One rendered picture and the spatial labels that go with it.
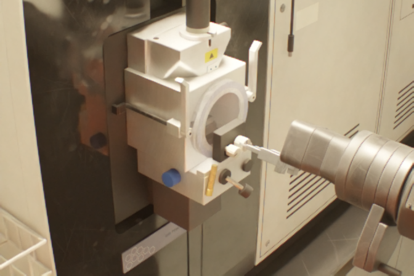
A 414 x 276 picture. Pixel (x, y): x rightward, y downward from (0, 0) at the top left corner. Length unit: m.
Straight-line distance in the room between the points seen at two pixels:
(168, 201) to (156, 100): 0.15
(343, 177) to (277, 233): 0.52
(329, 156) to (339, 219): 0.73
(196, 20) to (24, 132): 0.21
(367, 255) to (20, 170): 0.37
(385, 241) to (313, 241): 0.67
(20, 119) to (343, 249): 0.79
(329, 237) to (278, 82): 0.44
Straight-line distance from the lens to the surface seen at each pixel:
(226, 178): 0.79
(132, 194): 0.87
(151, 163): 0.82
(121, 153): 0.83
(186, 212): 0.84
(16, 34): 0.67
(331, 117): 1.22
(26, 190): 0.77
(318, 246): 1.35
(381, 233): 0.68
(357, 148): 0.69
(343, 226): 1.41
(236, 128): 0.78
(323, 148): 0.71
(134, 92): 0.79
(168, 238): 0.95
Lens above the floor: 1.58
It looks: 29 degrees down
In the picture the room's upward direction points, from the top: 1 degrees clockwise
